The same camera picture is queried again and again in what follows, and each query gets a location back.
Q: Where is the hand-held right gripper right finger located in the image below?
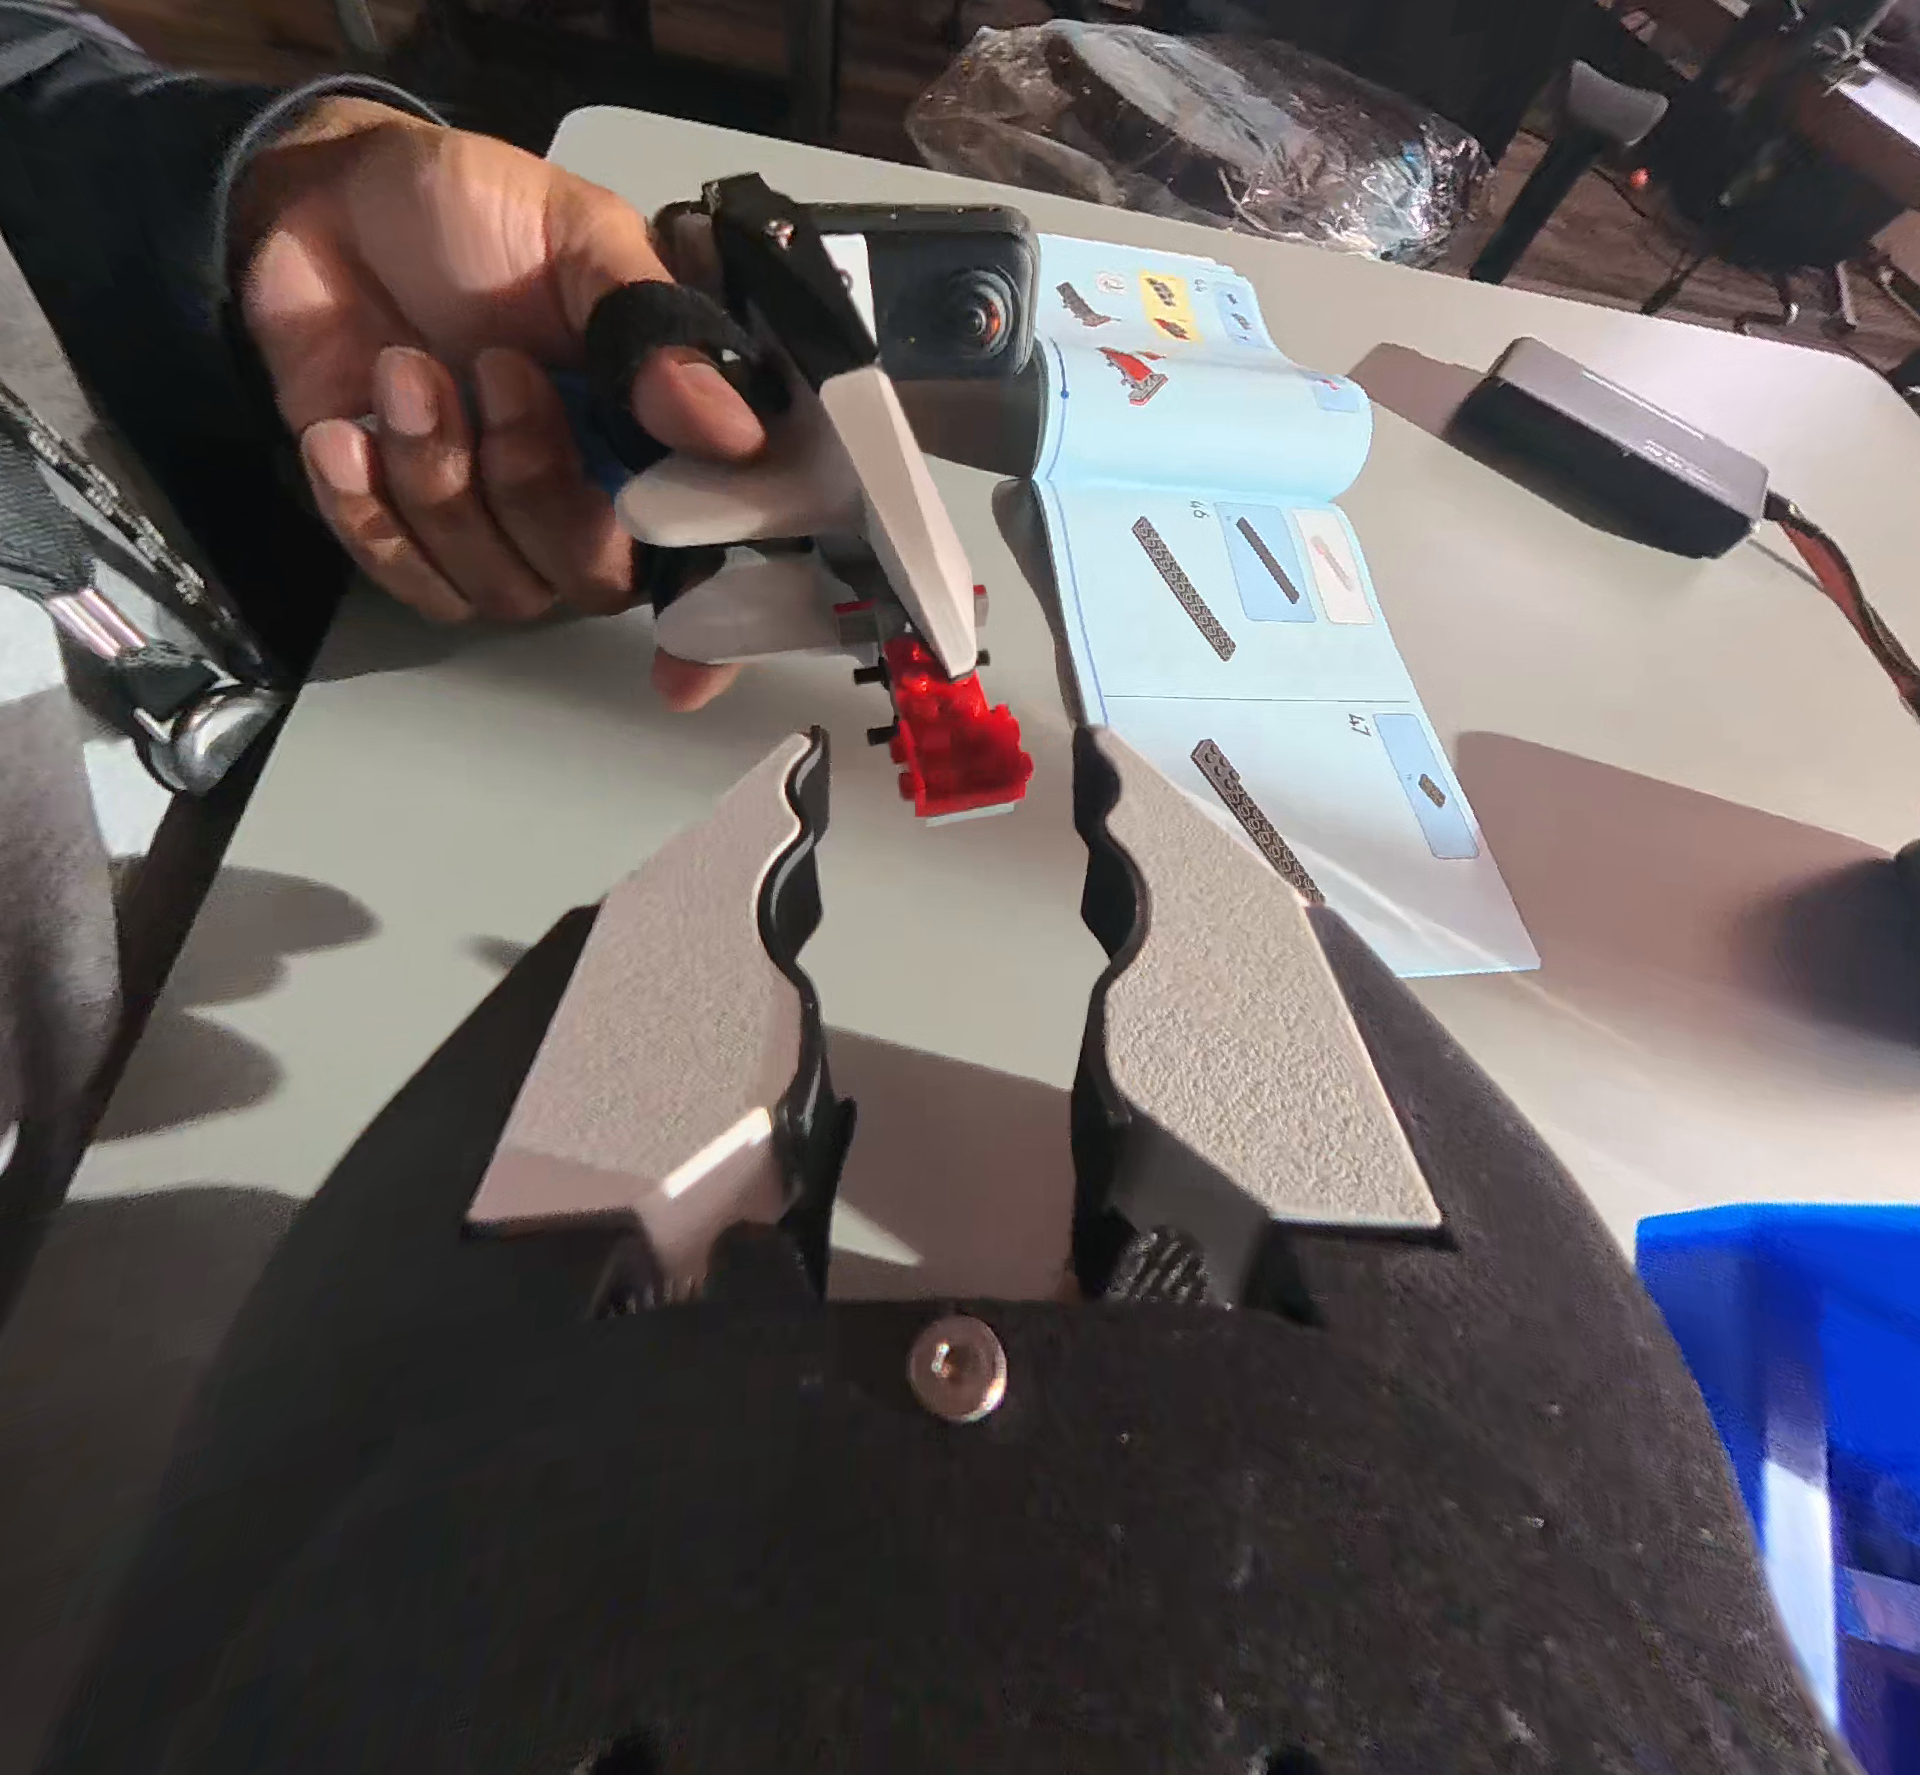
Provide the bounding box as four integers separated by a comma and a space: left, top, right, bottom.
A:
1067, 726, 1448, 1313

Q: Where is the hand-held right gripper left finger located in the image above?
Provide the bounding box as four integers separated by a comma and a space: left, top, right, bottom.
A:
463, 726, 862, 1305

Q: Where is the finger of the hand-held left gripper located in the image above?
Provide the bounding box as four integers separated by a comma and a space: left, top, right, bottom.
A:
818, 362, 990, 683

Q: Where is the small red brick assembly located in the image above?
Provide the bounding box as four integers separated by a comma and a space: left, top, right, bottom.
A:
833, 582, 1037, 826

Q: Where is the light blue instruction booklet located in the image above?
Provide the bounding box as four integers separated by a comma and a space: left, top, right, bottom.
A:
990, 230, 1545, 981

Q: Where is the blue plastic bin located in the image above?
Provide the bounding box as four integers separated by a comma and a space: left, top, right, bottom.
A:
1633, 1203, 1920, 1775

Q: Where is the grey desk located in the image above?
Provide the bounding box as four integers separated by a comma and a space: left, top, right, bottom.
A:
45, 102, 1920, 1521

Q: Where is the person's left hand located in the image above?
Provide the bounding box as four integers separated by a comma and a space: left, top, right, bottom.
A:
232, 102, 772, 716

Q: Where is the plastic-wrapped dark bundle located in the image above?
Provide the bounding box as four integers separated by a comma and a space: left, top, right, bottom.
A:
900, 16, 1503, 265

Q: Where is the person's grey sweatshirt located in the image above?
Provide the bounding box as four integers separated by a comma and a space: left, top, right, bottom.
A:
0, 574, 151, 1206

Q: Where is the black cube device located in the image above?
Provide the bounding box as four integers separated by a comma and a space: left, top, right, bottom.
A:
1792, 833, 1920, 1058

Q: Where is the black power adapter box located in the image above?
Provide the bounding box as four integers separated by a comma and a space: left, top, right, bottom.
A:
1452, 336, 1775, 562

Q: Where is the black patterned strap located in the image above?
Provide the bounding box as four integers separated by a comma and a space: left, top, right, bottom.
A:
0, 380, 287, 757

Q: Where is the red braided cable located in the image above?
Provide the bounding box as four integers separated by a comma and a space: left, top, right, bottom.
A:
1763, 492, 1920, 729

